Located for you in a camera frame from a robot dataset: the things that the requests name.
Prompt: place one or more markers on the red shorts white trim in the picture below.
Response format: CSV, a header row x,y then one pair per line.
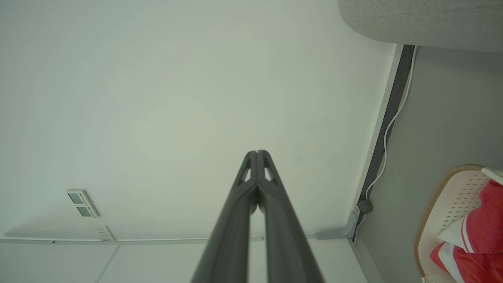
x,y
491,212

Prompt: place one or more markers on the red jersey white sleeves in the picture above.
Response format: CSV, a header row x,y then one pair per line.
x,y
475,267

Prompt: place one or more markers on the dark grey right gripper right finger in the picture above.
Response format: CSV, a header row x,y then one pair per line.
x,y
287,251

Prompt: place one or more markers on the cream laundry basket brown rim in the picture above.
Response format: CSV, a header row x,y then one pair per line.
x,y
452,196

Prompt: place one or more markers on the grey fabric sofa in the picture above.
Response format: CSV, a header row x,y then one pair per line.
x,y
432,19

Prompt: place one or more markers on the white wall display panel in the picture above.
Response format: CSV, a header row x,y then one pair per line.
x,y
85,211
75,197

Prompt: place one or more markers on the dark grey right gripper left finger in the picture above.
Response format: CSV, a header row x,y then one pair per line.
x,y
228,243

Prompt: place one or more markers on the white wall switch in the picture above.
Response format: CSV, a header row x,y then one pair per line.
x,y
104,233

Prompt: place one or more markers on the black round door stopper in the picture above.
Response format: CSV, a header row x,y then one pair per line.
x,y
365,206

